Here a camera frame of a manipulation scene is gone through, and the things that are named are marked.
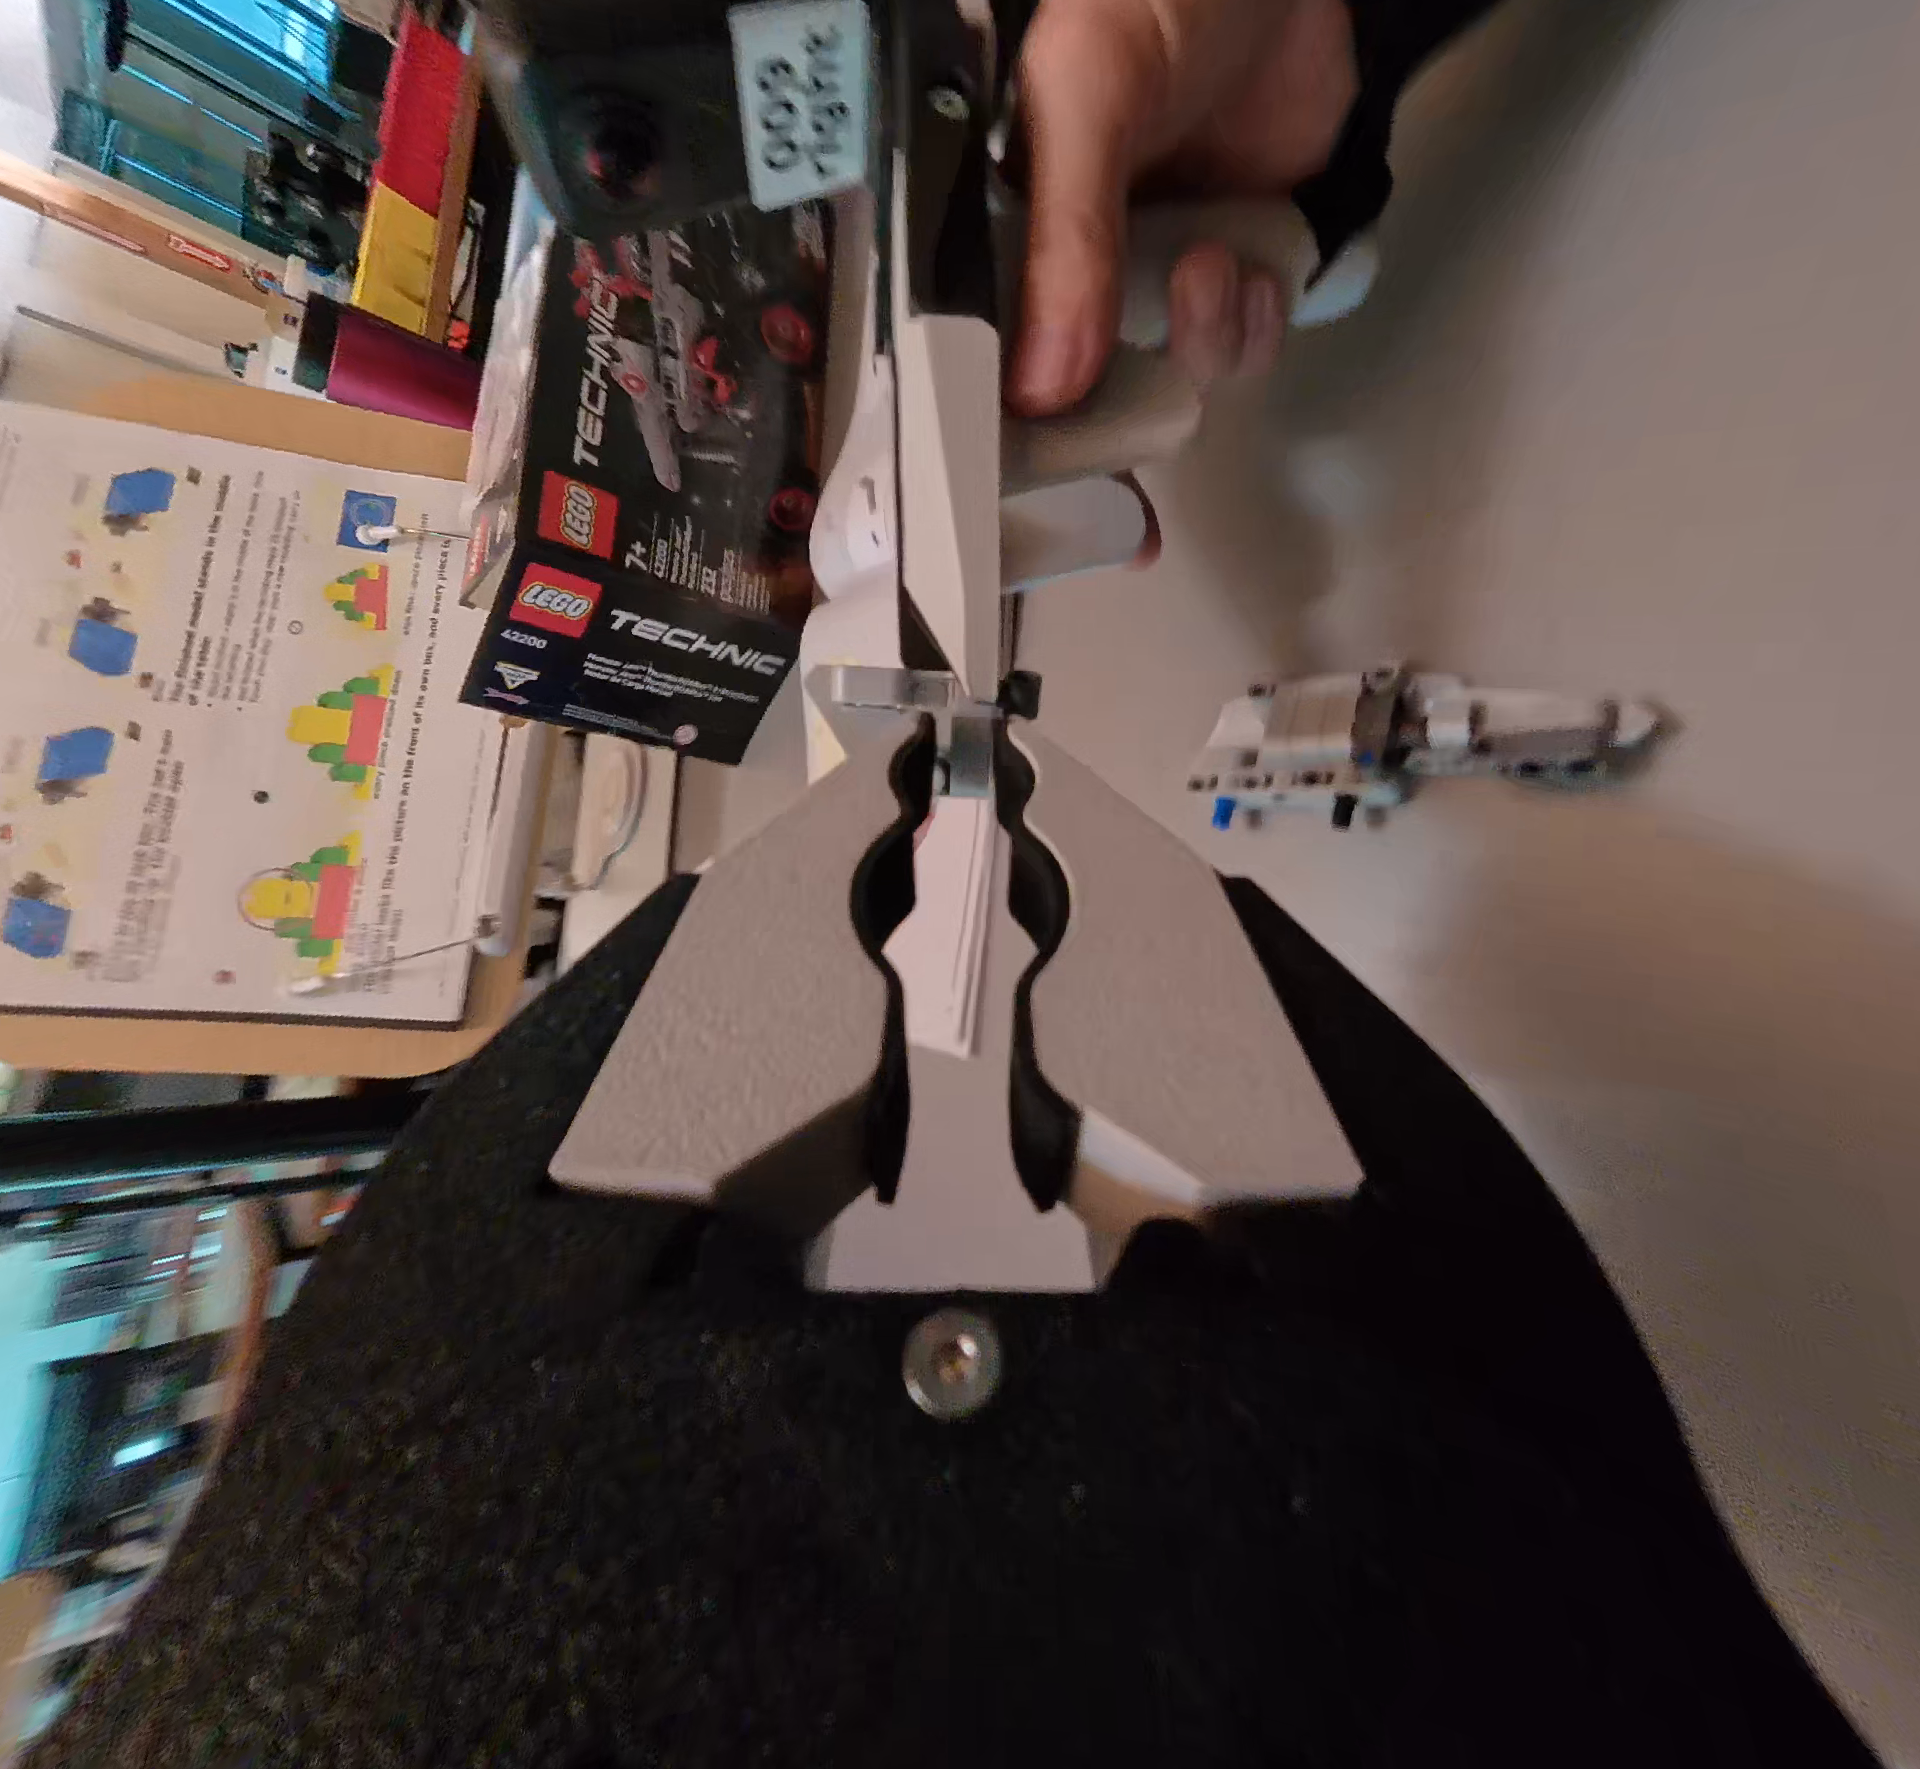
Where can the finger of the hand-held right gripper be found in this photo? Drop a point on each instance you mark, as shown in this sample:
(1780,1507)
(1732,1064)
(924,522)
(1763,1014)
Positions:
(952,480)

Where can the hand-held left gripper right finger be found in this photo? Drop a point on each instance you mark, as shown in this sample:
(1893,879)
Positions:
(1184,1020)

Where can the red and yellow board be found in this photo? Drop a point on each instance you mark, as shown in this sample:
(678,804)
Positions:
(429,120)

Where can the long grey brick assembly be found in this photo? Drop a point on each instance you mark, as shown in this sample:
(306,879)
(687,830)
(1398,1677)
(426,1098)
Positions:
(1411,735)

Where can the colourful brick instruction sheet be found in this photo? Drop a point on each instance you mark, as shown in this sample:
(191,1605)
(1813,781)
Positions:
(196,689)

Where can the maroon cylinder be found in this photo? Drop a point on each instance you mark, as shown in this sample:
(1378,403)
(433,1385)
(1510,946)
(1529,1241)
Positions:
(389,368)

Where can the person's right hand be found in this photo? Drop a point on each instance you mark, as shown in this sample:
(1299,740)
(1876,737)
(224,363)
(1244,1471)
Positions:
(1184,75)

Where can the black toy brick box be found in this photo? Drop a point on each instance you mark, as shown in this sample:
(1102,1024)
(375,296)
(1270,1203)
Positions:
(645,450)

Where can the small grey brick panel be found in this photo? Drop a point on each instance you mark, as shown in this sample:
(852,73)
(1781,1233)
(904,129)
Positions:
(960,735)

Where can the wooden board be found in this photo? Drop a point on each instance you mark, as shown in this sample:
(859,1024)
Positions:
(224,1051)

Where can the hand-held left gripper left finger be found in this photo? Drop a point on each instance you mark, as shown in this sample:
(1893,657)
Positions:
(720,1020)

